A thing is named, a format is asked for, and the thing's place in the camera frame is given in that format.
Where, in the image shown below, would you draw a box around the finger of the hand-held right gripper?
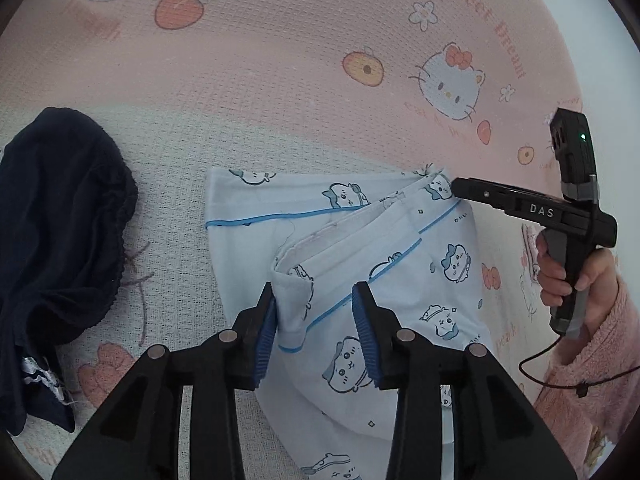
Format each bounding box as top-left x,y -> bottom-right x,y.
451,176 -> 523,216

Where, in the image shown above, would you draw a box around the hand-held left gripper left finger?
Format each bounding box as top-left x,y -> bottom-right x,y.
52,282 -> 278,480

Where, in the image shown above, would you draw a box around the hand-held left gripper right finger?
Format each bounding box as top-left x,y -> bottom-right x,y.
351,281 -> 576,480

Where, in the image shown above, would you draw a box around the light blue printed pajama shorts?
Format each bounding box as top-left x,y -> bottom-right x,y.
204,162 -> 493,480

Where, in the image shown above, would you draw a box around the person's right forearm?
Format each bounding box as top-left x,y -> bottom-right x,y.
530,277 -> 640,480

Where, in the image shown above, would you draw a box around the person's right hand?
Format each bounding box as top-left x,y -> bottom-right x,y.
536,236 -> 622,339

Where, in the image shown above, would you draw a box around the navy shorts with white stripes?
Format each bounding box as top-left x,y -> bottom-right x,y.
0,106 -> 139,436

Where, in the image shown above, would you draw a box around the pink cartoon cat printed blanket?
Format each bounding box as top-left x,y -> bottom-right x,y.
0,0 -> 640,480

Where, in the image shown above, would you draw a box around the black wrist strap cord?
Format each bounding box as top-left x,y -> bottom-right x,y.
519,332 -> 632,398

